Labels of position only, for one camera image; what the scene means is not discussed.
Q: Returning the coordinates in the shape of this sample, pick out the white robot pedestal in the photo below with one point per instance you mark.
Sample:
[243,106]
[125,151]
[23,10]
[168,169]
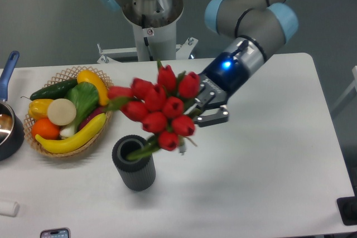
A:
[154,27]

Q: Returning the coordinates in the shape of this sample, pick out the yellow squash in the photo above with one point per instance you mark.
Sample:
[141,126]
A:
[94,79]

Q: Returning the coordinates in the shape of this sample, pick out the yellow banana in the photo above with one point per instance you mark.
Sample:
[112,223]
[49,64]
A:
[78,140]

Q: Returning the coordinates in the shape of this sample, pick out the green bok choy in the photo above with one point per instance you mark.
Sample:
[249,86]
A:
[85,97]

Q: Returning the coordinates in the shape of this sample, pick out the dark saucepan blue handle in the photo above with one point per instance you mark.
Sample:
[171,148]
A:
[12,133]

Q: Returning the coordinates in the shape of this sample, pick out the purple eggplant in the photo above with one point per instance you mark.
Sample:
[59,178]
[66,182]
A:
[94,113]

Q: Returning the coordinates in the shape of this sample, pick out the green cucumber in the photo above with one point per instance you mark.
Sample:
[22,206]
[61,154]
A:
[54,91]

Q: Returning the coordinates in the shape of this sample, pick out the white furniture at right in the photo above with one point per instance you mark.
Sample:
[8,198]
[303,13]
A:
[345,98]

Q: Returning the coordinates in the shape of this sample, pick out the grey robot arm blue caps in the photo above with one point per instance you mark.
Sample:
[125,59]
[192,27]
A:
[258,29]

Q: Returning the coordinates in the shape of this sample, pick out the white cylindrical object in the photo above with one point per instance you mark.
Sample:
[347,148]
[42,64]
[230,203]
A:
[9,208]

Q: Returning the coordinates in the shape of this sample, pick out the red tulip bouquet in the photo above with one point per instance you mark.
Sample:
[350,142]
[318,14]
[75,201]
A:
[162,108]

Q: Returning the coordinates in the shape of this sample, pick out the orange fruit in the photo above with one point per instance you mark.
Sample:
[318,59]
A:
[46,129]

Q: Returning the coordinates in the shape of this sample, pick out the smartphone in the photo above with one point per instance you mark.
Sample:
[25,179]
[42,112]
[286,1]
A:
[55,233]

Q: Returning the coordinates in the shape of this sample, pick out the dark grey ribbed vase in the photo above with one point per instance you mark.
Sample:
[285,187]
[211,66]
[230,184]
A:
[137,175]

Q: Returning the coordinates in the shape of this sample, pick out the black device at edge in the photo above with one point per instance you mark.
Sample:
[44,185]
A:
[347,209]

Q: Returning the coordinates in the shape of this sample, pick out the beige round disc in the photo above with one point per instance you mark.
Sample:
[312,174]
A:
[61,112]

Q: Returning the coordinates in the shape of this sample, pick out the yellow bell pepper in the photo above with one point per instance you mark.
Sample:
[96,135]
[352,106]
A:
[37,109]

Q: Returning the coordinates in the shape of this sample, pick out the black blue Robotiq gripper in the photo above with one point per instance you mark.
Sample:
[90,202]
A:
[218,82]

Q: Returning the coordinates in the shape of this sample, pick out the white metal base frame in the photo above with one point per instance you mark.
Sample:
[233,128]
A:
[109,56]

